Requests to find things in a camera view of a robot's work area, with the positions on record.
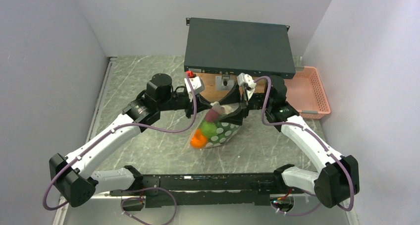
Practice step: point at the dark network switch box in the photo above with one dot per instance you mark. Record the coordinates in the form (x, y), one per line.
(230, 47)

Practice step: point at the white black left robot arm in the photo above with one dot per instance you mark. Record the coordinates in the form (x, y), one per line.
(75, 175)

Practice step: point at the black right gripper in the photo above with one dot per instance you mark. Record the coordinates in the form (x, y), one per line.
(233, 97)

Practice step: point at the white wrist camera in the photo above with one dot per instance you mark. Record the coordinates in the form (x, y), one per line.
(246, 82)
(193, 83)

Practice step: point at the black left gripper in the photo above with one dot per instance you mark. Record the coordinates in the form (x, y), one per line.
(202, 105)

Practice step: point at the pink plastic basket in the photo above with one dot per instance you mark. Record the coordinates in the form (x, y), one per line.
(306, 94)

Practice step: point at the polka dot zip top bag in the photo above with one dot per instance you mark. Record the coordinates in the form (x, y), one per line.
(225, 130)

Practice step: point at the orange fake fruit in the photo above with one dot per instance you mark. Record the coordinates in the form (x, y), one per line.
(198, 140)

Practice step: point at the grey metal bracket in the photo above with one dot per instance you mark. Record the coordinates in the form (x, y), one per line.
(224, 82)

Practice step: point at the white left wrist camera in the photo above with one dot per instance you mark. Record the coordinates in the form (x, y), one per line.
(193, 83)

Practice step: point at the purple fake sweet potato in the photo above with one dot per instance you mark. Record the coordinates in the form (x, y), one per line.
(213, 114)

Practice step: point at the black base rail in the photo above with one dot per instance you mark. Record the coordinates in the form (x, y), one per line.
(258, 189)

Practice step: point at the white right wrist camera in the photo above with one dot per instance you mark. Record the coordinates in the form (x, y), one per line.
(246, 82)

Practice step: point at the green fake lime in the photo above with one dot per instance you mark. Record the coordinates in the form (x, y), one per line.
(208, 129)

